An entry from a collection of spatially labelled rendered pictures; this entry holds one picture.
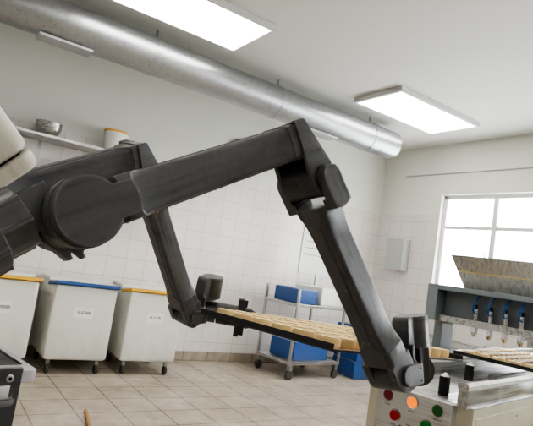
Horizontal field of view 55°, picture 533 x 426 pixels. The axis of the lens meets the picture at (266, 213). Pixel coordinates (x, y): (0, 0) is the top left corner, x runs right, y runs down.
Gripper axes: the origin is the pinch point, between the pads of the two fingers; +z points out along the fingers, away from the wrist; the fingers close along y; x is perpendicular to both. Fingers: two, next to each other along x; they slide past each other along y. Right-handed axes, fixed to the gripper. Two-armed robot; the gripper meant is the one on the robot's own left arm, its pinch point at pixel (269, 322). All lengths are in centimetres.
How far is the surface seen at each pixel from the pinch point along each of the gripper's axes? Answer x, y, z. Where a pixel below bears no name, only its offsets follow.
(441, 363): -54, 9, 69
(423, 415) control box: -11, 19, 49
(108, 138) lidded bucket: -334, -113, -164
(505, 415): -21, 17, 78
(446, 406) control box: -6, 15, 54
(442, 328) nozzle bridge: -94, -3, 83
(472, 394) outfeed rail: -4, 10, 60
